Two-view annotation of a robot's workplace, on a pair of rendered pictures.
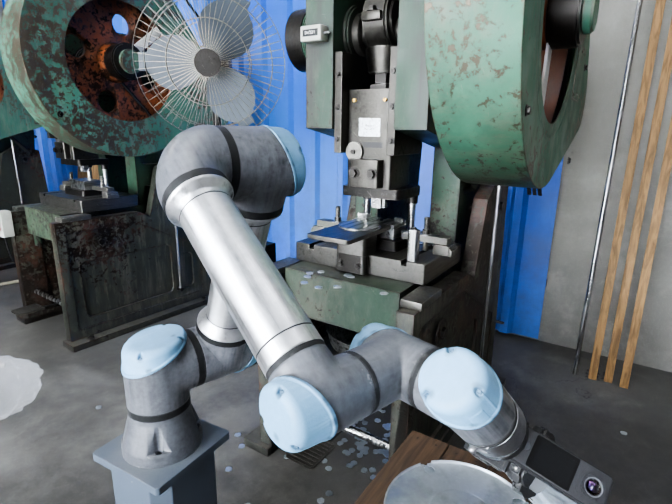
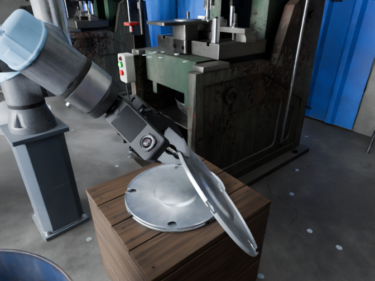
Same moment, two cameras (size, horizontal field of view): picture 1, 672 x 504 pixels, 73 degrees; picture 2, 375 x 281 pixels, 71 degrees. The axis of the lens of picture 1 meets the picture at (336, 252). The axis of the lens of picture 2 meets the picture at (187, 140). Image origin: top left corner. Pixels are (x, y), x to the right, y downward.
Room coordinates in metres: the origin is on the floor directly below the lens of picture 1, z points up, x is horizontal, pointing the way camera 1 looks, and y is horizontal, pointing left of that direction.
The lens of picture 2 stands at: (0.13, -0.47, 0.85)
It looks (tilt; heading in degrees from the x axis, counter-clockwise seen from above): 28 degrees down; 18
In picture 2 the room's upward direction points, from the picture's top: straight up
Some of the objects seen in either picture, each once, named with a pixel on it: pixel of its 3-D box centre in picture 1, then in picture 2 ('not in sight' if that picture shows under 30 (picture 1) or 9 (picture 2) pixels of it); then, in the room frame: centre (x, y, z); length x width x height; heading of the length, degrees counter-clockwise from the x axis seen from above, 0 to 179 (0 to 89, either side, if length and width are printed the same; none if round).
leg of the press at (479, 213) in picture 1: (466, 320); (265, 96); (1.41, -0.44, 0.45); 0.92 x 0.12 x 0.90; 147
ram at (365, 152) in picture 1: (376, 136); not in sight; (1.41, -0.12, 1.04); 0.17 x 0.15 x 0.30; 147
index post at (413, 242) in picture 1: (413, 243); (215, 29); (1.24, -0.22, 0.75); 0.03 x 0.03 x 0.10; 57
